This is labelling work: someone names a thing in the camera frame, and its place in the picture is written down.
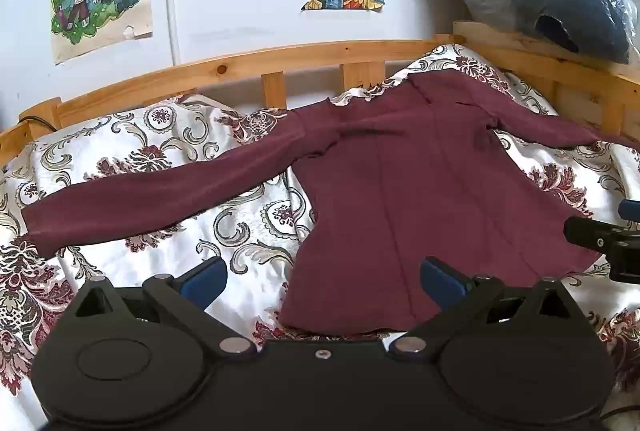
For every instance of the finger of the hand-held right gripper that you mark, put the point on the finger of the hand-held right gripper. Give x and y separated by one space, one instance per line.
631 211
600 236

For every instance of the white floral patterned blanket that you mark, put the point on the white floral patterned blanket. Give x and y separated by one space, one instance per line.
150 151

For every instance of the maroon long-sleeve top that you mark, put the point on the maroon long-sleeve top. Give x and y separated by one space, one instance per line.
400 191

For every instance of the wooden bed frame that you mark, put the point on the wooden bed frame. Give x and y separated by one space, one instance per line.
300 56

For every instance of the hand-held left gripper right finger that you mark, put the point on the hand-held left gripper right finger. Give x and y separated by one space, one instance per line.
439 280

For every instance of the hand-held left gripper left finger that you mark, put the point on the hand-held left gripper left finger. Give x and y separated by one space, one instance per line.
206 277

